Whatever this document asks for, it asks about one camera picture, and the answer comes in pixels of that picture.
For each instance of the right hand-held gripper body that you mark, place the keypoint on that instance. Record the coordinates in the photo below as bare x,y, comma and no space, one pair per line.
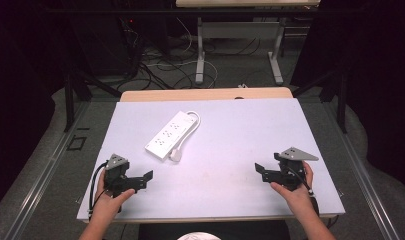
290,173

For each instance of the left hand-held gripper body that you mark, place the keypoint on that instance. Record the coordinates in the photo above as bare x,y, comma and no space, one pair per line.
116,180

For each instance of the person's left hand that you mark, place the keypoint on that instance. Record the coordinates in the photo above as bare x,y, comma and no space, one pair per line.
106,205

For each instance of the person's right hand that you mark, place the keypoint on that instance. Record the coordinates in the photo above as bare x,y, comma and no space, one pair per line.
300,200

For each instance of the white table mat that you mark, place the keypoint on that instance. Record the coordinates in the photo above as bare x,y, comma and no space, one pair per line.
223,150

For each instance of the white power strip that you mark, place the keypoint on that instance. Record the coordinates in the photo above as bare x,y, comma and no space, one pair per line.
170,135

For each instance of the black metal stand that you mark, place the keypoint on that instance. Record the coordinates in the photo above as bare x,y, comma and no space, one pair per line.
340,96
70,100

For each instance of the wooden table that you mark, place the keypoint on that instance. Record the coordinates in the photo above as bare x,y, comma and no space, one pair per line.
190,94

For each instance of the dark equipment rack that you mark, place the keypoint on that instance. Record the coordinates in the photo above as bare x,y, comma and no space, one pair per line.
103,43

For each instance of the metal floor rail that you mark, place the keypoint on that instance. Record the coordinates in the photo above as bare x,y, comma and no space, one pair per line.
40,176
366,180

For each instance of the white metal desk frame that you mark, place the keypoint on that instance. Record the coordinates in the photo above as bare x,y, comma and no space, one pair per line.
238,30

